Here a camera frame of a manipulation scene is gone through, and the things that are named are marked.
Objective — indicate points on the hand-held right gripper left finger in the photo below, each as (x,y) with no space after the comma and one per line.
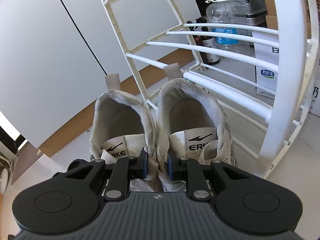
(144,165)

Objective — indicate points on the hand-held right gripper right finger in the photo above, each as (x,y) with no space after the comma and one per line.
(172,166)

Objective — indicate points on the white printed lace-up sneaker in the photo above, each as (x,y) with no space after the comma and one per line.
(107,110)
(200,92)

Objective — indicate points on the white shoe rack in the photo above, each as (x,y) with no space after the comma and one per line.
(295,80)

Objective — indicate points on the brown doormat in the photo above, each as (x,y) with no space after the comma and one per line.
(27,162)

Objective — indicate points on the dark glass bottle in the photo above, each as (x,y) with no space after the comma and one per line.
(211,55)

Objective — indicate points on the white printed carton box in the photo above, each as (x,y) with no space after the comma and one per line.
(265,85)
(315,100)

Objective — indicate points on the black spray bottle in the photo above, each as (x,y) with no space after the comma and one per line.
(200,40)

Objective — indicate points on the black framed glass door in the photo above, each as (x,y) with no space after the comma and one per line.
(10,135)

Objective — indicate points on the white standing fan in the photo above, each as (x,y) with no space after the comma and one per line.
(3,180)

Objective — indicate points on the tall white cabinet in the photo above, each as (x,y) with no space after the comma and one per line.
(50,42)

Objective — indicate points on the clear water bottle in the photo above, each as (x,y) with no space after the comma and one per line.
(225,12)

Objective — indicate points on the silver metal case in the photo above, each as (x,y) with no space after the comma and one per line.
(255,10)

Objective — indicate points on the brown cardboard box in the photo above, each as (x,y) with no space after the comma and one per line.
(312,2)

